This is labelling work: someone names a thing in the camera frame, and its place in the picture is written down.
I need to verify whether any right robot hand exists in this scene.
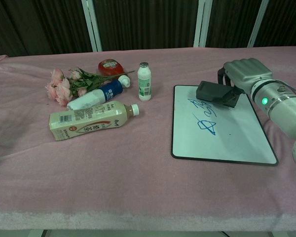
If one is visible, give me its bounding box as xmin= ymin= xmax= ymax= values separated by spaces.
xmin=217 ymin=58 xmax=273 ymax=104

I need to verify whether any black whiteboard eraser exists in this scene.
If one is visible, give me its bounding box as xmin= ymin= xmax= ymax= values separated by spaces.
xmin=195 ymin=80 xmax=240 ymax=108

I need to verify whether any small white yogurt bottle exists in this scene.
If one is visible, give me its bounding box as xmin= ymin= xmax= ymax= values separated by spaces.
xmin=137 ymin=62 xmax=152 ymax=102

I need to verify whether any pink velvet tablecloth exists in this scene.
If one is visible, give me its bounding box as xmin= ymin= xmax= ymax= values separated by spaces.
xmin=0 ymin=45 xmax=296 ymax=232

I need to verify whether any red ketchup squeeze bottle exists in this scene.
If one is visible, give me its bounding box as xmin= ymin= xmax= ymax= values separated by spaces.
xmin=98 ymin=59 xmax=132 ymax=87

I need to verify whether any blue and white bottle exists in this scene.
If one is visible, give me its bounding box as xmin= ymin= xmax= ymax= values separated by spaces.
xmin=67 ymin=79 xmax=124 ymax=111

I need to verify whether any beige milk tea bottle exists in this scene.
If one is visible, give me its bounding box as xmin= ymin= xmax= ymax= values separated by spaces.
xmin=48 ymin=100 xmax=140 ymax=142

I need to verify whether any pink artificial flower bouquet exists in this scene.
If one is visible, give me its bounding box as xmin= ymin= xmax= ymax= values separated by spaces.
xmin=44 ymin=67 xmax=135 ymax=107

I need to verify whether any white partition post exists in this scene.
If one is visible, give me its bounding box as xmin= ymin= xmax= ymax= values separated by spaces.
xmin=247 ymin=0 xmax=270 ymax=48
xmin=193 ymin=0 xmax=213 ymax=48
xmin=81 ymin=0 xmax=103 ymax=52

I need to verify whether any white board with black frame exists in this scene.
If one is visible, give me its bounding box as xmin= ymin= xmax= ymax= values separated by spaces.
xmin=171 ymin=84 xmax=279 ymax=166

